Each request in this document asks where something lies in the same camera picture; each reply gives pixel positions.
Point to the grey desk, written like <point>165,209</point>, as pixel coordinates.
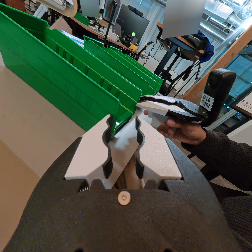
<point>29,118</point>

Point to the green plastic bin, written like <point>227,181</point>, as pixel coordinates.
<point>160,84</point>
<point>118,69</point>
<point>59,78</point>

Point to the black standing desk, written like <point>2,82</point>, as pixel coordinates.
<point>177,45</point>

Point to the yellow device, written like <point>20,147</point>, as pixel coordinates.
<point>133,47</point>

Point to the instruction sheet on stand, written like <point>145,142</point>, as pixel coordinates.
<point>68,12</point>

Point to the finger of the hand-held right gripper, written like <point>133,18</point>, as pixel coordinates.
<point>155,107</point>
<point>163,98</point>

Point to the black framed tag sign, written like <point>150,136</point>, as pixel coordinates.
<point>244,106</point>

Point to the small green bin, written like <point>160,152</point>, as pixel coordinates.
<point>81,19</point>

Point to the blue cloth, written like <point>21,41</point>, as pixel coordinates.
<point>206,47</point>

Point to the silver spiral duct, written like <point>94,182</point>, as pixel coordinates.
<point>240,11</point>

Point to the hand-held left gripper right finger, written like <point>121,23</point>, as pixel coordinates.
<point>159,159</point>

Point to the person's right forearm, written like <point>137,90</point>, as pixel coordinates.
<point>226,153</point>

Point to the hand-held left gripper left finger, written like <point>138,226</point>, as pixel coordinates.
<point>88,157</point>

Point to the white and blue paper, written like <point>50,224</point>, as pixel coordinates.
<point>74,39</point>

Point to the person's black sweater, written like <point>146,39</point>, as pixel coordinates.
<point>240,220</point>

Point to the person's right hand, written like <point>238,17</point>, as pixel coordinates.
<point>187,133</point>

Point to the computer monitor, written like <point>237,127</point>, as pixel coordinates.
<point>133,21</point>
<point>110,11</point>

